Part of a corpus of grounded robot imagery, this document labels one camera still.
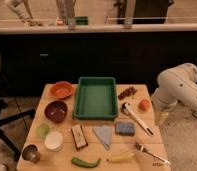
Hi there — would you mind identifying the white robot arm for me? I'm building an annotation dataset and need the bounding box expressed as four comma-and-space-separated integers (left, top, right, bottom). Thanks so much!
151, 63, 197, 125

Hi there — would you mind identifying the orange bowl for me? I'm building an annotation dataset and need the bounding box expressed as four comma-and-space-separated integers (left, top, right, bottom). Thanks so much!
50, 81, 74, 99

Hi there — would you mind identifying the dark red bowl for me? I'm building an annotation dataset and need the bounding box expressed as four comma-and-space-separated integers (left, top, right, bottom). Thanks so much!
44, 101, 68, 123

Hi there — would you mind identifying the green plastic tray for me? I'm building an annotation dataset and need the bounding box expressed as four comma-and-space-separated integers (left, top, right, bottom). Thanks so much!
73, 77, 118, 120

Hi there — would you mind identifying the bunch of dark grapes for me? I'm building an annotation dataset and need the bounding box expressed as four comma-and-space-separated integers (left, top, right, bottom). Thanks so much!
118, 86, 137, 100

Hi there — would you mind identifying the grey folded cloth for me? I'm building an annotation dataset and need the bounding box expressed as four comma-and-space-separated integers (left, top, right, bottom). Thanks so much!
93, 125, 112, 150

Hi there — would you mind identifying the blue sponge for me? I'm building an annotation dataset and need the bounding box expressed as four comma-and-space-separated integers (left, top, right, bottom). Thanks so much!
115, 122, 135, 136

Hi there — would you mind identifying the orange round fruit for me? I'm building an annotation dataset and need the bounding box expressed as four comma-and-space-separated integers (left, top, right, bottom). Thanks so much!
139, 99, 150, 111

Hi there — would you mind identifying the brown rectangular block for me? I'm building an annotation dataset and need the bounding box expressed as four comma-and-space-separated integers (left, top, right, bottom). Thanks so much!
71, 124, 88, 150

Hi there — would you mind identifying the white round container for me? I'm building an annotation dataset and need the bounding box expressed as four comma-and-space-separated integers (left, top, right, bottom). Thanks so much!
44, 131, 63, 151

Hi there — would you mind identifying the small green cup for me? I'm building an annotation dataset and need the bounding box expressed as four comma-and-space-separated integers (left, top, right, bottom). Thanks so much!
36, 123, 50, 139

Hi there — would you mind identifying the metal fork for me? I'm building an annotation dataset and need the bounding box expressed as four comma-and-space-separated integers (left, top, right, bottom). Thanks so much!
134, 143, 171, 166

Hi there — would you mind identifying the metal cup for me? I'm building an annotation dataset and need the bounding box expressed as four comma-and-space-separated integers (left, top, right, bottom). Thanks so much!
22, 144, 41, 163

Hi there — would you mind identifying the black chair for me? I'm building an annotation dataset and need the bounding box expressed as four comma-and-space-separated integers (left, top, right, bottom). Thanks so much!
0, 70, 36, 162

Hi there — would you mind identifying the white handled utensil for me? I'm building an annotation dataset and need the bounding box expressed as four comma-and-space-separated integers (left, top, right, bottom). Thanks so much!
121, 102, 154, 136

